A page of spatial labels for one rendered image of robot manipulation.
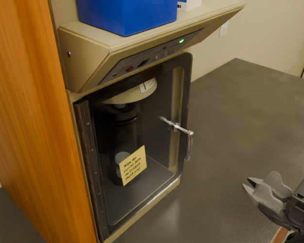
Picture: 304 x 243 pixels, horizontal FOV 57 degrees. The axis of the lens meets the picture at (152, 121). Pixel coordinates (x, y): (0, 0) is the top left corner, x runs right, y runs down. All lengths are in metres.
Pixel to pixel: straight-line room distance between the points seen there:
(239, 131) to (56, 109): 0.92
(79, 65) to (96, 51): 0.05
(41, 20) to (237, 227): 0.72
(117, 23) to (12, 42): 0.12
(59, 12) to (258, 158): 0.85
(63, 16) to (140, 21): 0.12
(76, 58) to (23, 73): 0.08
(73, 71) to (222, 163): 0.71
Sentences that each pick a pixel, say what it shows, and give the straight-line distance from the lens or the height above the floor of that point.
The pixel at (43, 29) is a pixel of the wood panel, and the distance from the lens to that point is 0.31.
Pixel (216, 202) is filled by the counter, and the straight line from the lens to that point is 0.90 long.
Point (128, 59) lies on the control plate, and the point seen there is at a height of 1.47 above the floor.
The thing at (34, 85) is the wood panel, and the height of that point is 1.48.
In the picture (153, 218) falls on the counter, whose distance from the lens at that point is 0.84.
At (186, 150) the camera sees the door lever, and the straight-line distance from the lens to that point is 0.72.
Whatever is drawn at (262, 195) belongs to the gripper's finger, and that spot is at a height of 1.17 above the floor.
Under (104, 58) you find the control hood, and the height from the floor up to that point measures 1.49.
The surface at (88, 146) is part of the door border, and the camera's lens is 0.52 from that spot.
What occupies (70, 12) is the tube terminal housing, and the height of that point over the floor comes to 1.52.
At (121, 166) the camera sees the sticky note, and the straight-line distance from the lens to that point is 0.62.
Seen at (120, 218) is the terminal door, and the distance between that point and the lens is 0.74.
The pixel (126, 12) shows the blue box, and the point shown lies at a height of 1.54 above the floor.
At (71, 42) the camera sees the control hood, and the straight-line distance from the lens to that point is 0.40.
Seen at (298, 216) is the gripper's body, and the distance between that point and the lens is 0.62.
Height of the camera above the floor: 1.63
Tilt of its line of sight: 35 degrees down
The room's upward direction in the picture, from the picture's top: straight up
